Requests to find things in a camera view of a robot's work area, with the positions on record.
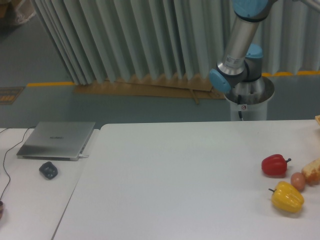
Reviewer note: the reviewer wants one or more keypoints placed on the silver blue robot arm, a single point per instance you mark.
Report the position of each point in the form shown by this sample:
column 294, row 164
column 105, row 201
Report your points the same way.
column 237, row 47

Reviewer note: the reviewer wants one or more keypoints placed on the red bell pepper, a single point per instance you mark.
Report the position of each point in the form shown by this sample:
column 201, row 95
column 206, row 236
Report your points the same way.
column 275, row 165

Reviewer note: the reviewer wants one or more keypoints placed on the yellow bell pepper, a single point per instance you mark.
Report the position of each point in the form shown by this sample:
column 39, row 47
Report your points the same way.
column 287, row 198

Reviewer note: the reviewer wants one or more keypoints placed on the wicker basket corner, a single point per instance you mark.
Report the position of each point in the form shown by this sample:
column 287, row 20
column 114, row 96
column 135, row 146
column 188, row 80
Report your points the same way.
column 317, row 118

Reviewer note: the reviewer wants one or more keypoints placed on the brown cardboard sheet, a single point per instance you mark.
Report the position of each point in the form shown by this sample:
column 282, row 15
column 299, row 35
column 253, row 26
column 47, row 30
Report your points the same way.
column 197, row 88

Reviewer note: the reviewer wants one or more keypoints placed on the white usb plug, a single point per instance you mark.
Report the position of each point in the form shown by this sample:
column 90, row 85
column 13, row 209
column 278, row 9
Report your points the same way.
column 81, row 156

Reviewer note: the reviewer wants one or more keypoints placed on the pale green folding curtain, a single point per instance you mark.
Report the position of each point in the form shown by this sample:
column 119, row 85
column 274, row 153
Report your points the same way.
column 102, row 40

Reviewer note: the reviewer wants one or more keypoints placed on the silver closed laptop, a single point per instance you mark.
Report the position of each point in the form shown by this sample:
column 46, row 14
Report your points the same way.
column 57, row 140

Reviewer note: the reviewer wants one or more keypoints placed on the brown egg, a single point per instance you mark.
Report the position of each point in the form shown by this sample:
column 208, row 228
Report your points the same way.
column 298, row 181

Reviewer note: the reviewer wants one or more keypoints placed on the bread loaf piece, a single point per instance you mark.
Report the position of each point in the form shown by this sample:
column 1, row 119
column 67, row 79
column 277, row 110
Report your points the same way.
column 311, row 172

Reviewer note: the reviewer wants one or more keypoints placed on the dark object at left edge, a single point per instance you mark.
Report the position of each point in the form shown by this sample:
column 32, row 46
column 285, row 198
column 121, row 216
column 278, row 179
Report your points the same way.
column 2, row 207

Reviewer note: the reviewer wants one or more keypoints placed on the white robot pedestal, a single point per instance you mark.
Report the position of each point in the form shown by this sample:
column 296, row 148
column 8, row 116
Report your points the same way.
column 247, row 112

